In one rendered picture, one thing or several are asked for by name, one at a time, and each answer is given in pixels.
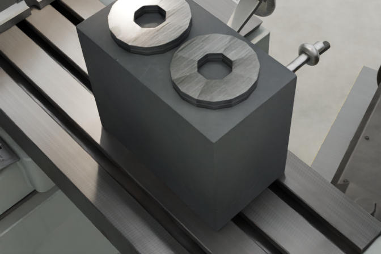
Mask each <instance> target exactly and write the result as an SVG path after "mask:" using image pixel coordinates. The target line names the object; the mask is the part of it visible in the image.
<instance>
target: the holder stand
mask: <svg viewBox="0 0 381 254"><path fill-rule="evenodd" d="M76 30H77V34H78V38H79V42H80V45H81V49H82V53H83V57H84V61H85V64H86V68H87V72H88V76H89V79H90V83H91V87H92V91H93V94H94V98H95V102H96V106H97V109H98V113H99V117H100V121H101V125H102V126H104V127H105V128H106V129H107V130H108V131H109V132H110V133H111V134H112V135H113V136H114V137H115V138H116V139H117V140H118V141H119V142H120V143H122V144H123V145H124V146H125V147H126V148H127V149H128V150H129V151H130V152H131V153H132V154H133V155H134V156H135V157H136V158H137V159H139V160H140V161H141V162H142V163H143V164H144V165H145V166H146V167H147V168H148V169H149V170H150V171H151V172H152V173H153V174H154V175H155V176H157V177H158V178H159V179H160V180H161V181H162V182H163V183H164V184H165V185H166V186H168V187H169V189H170V190H172V191H173V192H174V193H175V194H176V195H177V196H178V197H179V198H180V199H181V200H182V201H184V202H185V203H186V204H187V205H188V206H189V207H190V208H191V209H192V210H193V211H194V212H195V213H196V214H197V215H198V216H199V217H200V218H202V219H203V220H204V221H205V222H206V223H207V224H208V225H209V226H210V227H211V228H212V229H213V230H214V231H218V230H220V229H221V228H222V227H223V226H224V225H225V224H226V223H227V222H228V221H230V220H231V219H232V218H233V217H234V216H236V215H237V213H239V212H240V211H241V210H242V209H243V208H245V207H246V206H247V205H248V204H249V203H250V202H251V201H252V200H253V199H255V198H256V197H257V196H258V195H259V194H260V193H261V192H262V191H264V190H265V189H266V188H267V187H268V186H270V185H271V183H272V182H274V181H275V180H276V179H277V178H278V177H280V176H281V175H282V174H283V173H284V171H285V165H286V157H287V149H288V144H289V136H290V128H291V119H292V114H293V106H294V98H295V89H296V85H297V75H296V74H295V73H294V72H292V71H291V70H290V69H288V68H287V67H286V66H284V65H283V64H281V63H280V62H278V61H277V60H275V59H274V58H273V57H271V56H270V55H268V54H267V53H266V52H264V51H263V50H262V49H260V48H259V47H257V46H256V45H255V44H253V43H252V42H250V41H249V40H247V39H246V38H245V37H243V36H242V35H241V34H239V33H238V32H236V31H235V30H234V29H232V28H231V27H229V26H228V25H227V24H225V23H224V22H223V21H221V20H219V19H218V18H217V17H215V16H214V15H213V14H211V13H210V12H208V11H207V10H205V9H204V8H203V7H201V6H200V5H199V4H197V3H196V2H195V1H193V0H115V1H113V2H112V3H110V4H109V5H108V6H105V7H104V8H103V9H101V10H99V11H98V12H96V13H95V14H93V15H91V16H90V17H89V18H87V19H86V20H84V21H82V22H81V23H79V24H77V26H76Z"/></svg>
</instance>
